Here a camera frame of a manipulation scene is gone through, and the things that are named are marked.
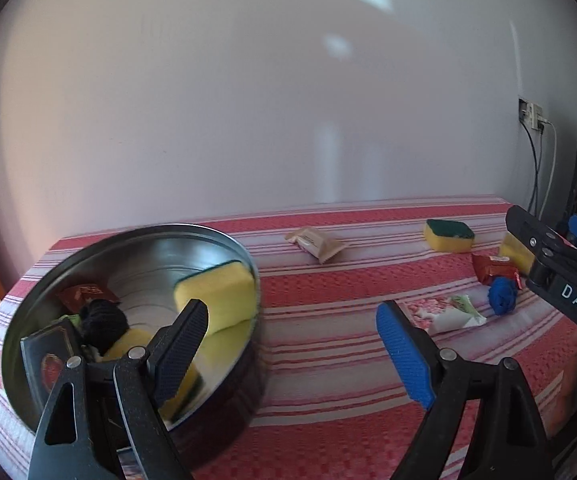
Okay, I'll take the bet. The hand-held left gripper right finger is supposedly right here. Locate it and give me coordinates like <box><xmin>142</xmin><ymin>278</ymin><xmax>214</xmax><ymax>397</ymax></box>
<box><xmin>376</xmin><ymin>301</ymin><xmax>554</xmax><ymax>480</ymax></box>

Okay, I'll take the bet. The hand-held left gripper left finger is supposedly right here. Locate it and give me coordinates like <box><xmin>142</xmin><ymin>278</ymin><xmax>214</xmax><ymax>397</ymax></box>
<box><xmin>28</xmin><ymin>299</ymin><xmax>209</xmax><ymax>480</ymax></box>

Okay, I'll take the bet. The red foil snack packet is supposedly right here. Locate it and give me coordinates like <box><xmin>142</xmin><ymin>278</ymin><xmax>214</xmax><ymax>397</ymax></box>
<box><xmin>58</xmin><ymin>284</ymin><xmax>119</xmax><ymax>311</ymax></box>
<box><xmin>471</xmin><ymin>253</ymin><xmax>522</xmax><ymax>288</ymax></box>

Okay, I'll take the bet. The white pink snack packet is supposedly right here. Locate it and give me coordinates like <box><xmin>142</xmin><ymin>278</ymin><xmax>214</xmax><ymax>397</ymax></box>
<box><xmin>403</xmin><ymin>294</ymin><xmax>488</xmax><ymax>335</ymax></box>

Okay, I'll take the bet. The blue cloth bundle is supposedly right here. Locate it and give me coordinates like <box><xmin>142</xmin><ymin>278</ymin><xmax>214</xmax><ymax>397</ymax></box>
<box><xmin>487</xmin><ymin>276</ymin><xmax>518</xmax><ymax>316</ymax></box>

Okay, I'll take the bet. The black cloth bundle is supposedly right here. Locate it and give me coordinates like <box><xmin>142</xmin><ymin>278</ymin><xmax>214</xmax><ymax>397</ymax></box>
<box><xmin>77</xmin><ymin>300</ymin><xmax>129</xmax><ymax>351</ymax></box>

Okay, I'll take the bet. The round metal tin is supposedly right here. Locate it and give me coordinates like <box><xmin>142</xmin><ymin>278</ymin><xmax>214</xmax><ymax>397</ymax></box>
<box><xmin>2</xmin><ymin>224</ymin><xmax>269</xmax><ymax>466</ymax></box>

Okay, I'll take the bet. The black box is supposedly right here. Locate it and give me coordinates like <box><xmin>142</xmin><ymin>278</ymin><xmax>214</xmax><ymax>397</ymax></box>
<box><xmin>21</xmin><ymin>319</ymin><xmax>86</xmax><ymax>411</ymax></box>

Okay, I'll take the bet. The beige snack packet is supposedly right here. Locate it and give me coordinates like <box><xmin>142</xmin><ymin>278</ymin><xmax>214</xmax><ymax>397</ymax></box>
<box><xmin>285</xmin><ymin>227</ymin><xmax>345</xmax><ymax>264</ymax></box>

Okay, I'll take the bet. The red striped tablecloth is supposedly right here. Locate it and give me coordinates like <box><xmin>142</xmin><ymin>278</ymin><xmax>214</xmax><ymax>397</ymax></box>
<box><xmin>0</xmin><ymin>195</ymin><xmax>577</xmax><ymax>480</ymax></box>

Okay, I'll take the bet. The black cable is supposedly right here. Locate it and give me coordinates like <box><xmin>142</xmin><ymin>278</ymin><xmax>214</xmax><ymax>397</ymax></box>
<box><xmin>520</xmin><ymin>122</ymin><xmax>540</xmax><ymax>213</ymax></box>

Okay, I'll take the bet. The white cable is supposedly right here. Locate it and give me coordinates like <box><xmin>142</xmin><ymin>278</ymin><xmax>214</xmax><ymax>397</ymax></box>
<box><xmin>540</xmin><ymin>121</ymin><xmax>558</xmax><ymax>217</ymax></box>

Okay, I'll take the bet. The white wall socket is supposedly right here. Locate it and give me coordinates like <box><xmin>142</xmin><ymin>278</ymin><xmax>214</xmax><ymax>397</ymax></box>
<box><xmin>517</xmin><ymin>96</ymin><xmax>545</xmax><ymax>130</ymax></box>

